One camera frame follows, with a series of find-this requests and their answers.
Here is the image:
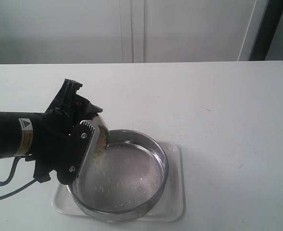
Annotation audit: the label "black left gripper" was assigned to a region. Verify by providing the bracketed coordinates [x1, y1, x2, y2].
[34, 79, 103, 183]

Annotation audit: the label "stainless steel cup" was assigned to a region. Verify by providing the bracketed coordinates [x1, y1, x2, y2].
[92, 115, 110, 153]

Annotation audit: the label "round steel mesh sieve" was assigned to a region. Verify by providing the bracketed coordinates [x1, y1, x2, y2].
[67, 129, 168, 222]

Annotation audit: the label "rice and millet grains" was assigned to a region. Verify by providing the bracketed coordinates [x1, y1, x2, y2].
[91, 147, 121, 211]

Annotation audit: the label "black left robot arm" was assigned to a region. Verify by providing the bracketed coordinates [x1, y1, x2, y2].
[0, 79, 102, 185]

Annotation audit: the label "white cabinet doors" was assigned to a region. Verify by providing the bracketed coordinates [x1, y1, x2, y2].
[0, 0, 267, 64]

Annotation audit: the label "white plastic tray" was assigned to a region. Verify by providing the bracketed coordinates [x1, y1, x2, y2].
[51, 141, 185, 222]

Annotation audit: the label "dark grey post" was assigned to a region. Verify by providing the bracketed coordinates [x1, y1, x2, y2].
[249, 0, 283, 61]

